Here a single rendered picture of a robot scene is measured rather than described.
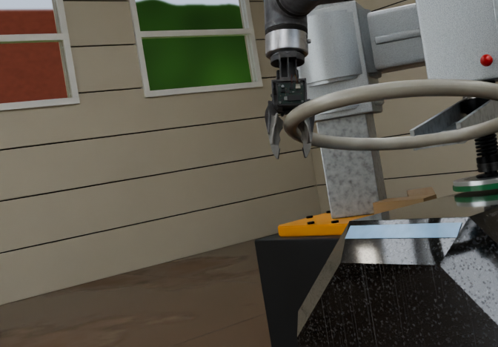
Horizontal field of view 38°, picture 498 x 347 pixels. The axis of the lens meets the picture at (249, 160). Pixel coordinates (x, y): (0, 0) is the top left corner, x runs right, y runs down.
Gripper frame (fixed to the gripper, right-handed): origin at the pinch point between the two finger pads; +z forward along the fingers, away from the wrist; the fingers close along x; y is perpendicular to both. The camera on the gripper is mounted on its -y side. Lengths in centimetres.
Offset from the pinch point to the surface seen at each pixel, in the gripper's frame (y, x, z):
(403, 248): -18.3, 24.6, 19.5
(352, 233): -32.9, 14.8, 14.4
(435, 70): -48, 42, -31
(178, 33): -658, -116, -277
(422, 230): -17.1, 28.8, 15.7
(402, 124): -682, 143, -161
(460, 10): -41, 48, -45
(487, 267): -5.9, 39.5, 24.5
